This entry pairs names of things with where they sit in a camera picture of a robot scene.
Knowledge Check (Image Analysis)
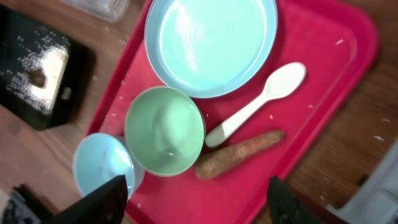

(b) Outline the brown food chunk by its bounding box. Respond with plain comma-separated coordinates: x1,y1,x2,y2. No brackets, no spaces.
27,68,46,88

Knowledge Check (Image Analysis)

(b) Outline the black waste tray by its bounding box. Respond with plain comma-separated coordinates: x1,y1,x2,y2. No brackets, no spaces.
1,6,94,131

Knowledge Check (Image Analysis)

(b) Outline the mint green bowl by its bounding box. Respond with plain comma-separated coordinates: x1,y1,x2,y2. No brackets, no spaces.
124,86,206,177

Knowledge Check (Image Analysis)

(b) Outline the large light blue plate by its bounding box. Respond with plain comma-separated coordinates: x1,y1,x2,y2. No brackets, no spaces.
144,0,278,98

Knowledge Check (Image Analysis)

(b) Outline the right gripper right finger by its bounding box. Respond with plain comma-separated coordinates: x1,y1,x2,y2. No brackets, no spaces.
267,177,324,224

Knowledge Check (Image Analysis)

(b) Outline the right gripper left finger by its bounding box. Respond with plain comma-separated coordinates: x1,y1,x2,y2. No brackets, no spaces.
46,175,127,224

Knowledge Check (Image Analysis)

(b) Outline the brown carrot-like food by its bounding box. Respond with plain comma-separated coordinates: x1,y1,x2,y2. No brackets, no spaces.
194,130,285,179

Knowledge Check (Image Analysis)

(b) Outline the clear plastic bin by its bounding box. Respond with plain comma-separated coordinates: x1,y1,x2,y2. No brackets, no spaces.
61,0,129,23

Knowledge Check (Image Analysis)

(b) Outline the grey dishwasher rack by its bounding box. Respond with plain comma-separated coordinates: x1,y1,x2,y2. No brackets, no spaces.
326,143,397,224

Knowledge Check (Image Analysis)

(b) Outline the white rice pile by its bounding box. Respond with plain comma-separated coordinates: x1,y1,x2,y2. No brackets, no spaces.
1,32,70,115

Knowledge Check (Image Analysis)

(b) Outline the red serving tray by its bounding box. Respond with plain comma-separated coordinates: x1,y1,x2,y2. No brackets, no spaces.
84,0,379,224

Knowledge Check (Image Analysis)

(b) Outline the white plastic spoon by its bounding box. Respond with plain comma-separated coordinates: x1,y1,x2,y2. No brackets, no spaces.
205,62,307,147

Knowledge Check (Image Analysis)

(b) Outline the small light blue bowl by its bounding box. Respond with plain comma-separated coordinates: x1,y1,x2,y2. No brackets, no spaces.
73,133,145,198

